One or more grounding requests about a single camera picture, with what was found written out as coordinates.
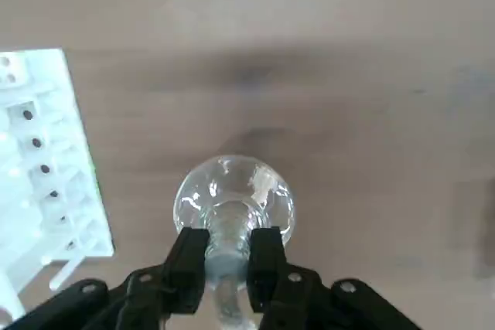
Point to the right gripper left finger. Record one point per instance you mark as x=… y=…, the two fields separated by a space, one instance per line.
x=185 y=268

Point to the white test tube rack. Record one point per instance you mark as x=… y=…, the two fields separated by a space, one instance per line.
x=58 y=75

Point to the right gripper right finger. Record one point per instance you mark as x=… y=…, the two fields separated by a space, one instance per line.
x=270 y=268

